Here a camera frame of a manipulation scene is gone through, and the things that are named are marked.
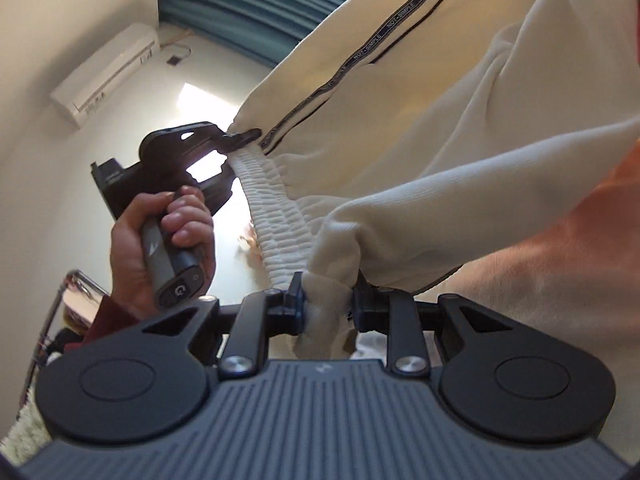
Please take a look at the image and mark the cream white sweatpants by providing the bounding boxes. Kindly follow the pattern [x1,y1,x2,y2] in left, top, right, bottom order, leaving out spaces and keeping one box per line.
[229,0,639,359]

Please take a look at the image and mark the person's left hand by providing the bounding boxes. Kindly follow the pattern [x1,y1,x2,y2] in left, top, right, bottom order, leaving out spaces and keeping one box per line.
[108,185,217,317]

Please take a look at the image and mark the pastel duvet cover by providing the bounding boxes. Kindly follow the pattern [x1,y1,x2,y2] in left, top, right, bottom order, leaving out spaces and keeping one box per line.
[414,138,640,396]

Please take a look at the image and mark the teal curtain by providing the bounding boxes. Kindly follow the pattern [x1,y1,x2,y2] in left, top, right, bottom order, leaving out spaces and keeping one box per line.
[158,0,346,67]

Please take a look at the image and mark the white wall air conditioner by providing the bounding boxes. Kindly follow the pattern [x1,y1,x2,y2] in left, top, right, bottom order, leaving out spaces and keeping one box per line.
[50,23,160,128]

